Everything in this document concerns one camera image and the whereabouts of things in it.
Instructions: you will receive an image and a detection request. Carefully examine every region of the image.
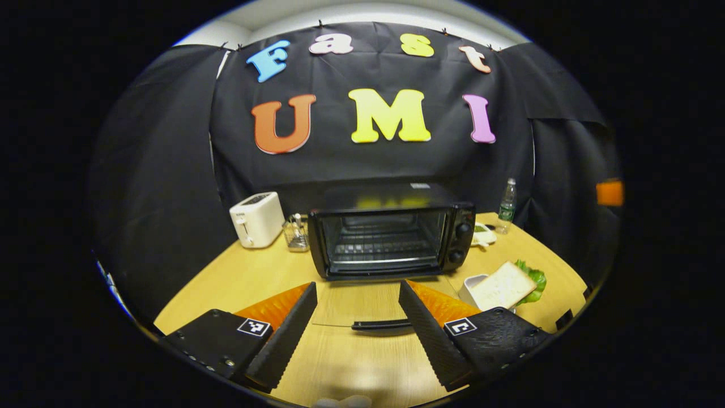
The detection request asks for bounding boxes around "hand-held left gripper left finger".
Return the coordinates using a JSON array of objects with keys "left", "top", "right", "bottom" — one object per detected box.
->
[{"left": 163, "top": 281, "right": 318, "bottom": 393}]

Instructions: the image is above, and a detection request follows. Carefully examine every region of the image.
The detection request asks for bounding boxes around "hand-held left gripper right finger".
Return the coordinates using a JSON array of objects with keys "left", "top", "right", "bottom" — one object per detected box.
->
[{"left": 398, "top": 279, "right": 554, "bottom": 393}]

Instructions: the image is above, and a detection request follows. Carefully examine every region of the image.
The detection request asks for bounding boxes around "white bread slice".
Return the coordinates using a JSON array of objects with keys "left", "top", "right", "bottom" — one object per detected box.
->
[{"left": 470, "top": 261, "right": 538, "bottom": 311}]

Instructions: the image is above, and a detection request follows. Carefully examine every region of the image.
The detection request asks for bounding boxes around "green lettuce leaf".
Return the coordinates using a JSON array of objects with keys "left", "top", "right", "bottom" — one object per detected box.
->
[{"left": 514, "top": 259, "right": 548, "bottom": 307}]

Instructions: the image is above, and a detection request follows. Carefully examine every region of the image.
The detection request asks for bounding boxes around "black electric oven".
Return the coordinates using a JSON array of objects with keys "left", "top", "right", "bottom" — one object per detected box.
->
[{"left": 308, "top": 182, "right": 476, "bottom": 335}]

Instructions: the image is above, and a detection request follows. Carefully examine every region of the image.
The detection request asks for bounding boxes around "white plastic tray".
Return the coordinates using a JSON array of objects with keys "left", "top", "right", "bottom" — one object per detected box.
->
[{"left": 458, "top": 274, "right": 489, "bottom": 308}]

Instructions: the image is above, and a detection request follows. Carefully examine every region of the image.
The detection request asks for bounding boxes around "clear plastic bottle green label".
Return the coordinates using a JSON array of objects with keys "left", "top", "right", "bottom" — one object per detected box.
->
[{"left": 497, "top": 178, "right": 517, "bottom": 235}]

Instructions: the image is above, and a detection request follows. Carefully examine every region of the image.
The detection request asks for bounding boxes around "white divided dish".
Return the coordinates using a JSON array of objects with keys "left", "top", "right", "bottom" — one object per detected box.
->
[{"left": 472, "top": 222, "right": 498, "bottom": 248}]

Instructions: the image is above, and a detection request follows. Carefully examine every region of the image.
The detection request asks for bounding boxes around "white toaster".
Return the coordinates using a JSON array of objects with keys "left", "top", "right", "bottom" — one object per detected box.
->
[{"left": 229, "top": 192, "right": 285, "bottom": 249}]

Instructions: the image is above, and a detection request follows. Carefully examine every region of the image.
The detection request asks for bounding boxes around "black backdrop cloth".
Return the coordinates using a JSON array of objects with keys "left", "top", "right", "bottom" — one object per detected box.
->
[{"left": 88, "top": 22, "right": 624, "bottom": 324}]

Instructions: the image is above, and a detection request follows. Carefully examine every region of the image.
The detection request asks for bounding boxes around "row of black cloth clips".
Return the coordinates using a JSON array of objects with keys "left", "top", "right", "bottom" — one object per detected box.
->
[{"left": 221, "top": 20, "right": 502, "bottom": 53}]

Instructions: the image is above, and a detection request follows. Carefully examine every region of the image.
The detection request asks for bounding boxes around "small wire rack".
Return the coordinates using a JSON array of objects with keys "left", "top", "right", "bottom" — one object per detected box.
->
[{"left": 282, "top": 214, "right": 310, "bottom": 253}]

